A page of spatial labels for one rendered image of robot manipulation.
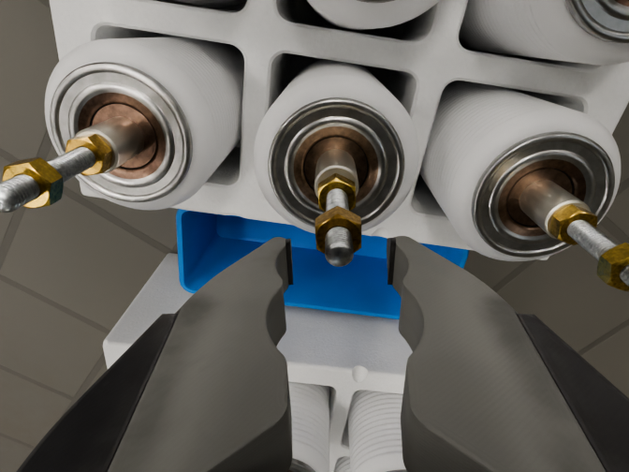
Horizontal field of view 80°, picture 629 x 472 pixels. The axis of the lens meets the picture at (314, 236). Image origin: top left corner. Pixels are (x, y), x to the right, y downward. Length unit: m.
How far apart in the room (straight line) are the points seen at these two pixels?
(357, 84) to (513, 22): 0.10
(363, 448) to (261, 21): 0.38
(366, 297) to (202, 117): 0.30
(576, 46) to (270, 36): 0.17
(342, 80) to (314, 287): 0.29
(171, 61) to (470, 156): 0.17
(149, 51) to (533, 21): 0.19
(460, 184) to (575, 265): 0.42
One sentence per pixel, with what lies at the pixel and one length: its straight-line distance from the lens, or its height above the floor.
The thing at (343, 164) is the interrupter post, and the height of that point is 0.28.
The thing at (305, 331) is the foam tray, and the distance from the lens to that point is 0.44.
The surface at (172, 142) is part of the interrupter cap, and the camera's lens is 0.23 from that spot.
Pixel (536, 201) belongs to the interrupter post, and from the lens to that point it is 0.23.
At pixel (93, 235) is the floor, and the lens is 0.62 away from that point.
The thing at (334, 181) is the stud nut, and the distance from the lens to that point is 0.17.
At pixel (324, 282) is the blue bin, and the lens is 0.47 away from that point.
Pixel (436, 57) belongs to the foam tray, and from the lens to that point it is 0.29.
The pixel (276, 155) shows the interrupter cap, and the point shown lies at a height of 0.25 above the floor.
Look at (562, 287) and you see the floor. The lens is 0.65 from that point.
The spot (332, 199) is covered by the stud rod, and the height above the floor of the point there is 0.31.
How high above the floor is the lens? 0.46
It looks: 62 degrees down
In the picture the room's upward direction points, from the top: 176 degrees counter-clockwise
